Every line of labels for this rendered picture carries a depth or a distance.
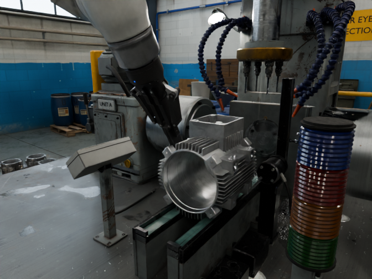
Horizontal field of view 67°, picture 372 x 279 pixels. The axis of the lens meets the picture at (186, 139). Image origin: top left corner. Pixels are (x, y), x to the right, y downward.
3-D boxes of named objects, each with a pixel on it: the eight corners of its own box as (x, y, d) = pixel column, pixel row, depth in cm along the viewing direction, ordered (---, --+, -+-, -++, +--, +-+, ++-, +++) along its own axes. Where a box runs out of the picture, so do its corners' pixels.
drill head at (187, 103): (160, 140, 140) (159, 90, 134) (225, 153, 120) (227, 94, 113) (122, 153, 121) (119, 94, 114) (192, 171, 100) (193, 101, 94)
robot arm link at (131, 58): (126, 24, 58) (138, 50, 61) (96, 45, 53) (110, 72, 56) (160, 19, 53) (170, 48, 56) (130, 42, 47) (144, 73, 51)
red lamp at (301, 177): (299, 182, 40) (302, 152, 39) (347, 193, 36) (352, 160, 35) (287, 198, 35) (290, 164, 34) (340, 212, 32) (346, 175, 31)
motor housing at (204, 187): (197, 182, 89) (198, 124, 85) (254, 197, 79) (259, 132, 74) (158, 207, 73) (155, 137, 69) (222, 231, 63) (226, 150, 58)
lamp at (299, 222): (296, 211, 41) (299, 182, 40) (342, 223, 38) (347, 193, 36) (283, 230, 36) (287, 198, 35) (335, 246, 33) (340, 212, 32)
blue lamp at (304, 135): (302, 152, 39) (306, 120, 38) (352, 160, 35) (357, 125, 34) (290, 164, 34) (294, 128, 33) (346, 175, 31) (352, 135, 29)
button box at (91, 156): (124, 161, 83) (116, 146, 84) (137, 150, 79) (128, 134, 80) (73, 180, 70) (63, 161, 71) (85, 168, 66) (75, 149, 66)
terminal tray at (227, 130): (210, 137, 83) (210, 113, 81) (243, 143, 77) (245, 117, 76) (187, 147, 74) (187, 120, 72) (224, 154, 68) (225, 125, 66)
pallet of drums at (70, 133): (103, 122, 652) (100, 89, 633) (123, 127, 599) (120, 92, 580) (50, 130, 567) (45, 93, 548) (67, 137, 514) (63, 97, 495)
